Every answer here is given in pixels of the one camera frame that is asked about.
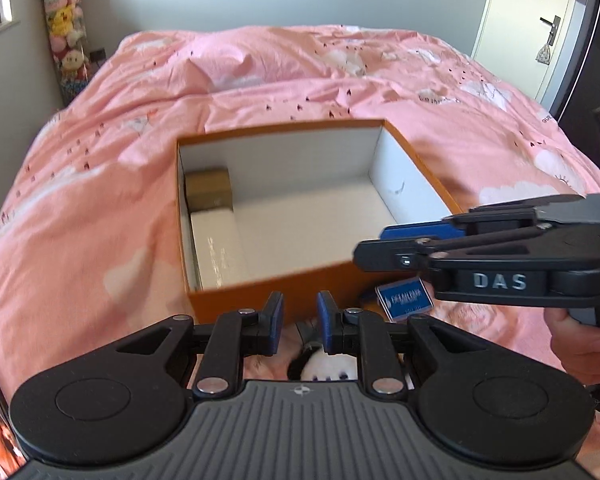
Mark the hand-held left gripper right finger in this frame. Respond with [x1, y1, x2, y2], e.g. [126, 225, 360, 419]
[316, 290, 487, 397]

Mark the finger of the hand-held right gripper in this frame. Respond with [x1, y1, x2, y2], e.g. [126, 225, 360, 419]
[352, 227, 561, 276]
[380, 194, 588, 243]

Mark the blue small packet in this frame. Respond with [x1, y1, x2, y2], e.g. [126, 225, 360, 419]
[375, 276, 436, 322]

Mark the orange cardboard box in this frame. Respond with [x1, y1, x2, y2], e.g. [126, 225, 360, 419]
[175, 118, 465, 328]

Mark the door handle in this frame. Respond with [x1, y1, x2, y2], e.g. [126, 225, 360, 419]
[540, 14, 562, 47]

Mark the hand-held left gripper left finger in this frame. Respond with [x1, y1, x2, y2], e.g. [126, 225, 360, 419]
[115, 291, 286, 397]

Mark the hanging plush toy organiser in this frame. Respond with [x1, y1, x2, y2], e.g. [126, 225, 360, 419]
[39, 0, 92, 102]

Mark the white long box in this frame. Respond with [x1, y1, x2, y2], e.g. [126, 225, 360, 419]
[187, 209, 247, 292]

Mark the panda plush toy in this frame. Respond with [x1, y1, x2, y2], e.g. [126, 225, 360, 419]
[286, 320, 362, 384]

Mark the pink printed bedspread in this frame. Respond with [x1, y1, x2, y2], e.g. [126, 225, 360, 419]
[0, 24, 600, 480]

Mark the gold small box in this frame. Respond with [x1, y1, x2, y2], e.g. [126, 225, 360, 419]
[185, 166, 234, 212]

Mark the person's right hand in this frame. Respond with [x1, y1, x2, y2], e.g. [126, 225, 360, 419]
[544, 300, 600, 392]

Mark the white door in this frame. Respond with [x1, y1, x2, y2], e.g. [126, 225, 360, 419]
[470, 0, 582, 107]

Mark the dark wardrobe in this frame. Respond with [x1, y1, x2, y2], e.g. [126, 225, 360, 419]
[550, 0, 600, 173]

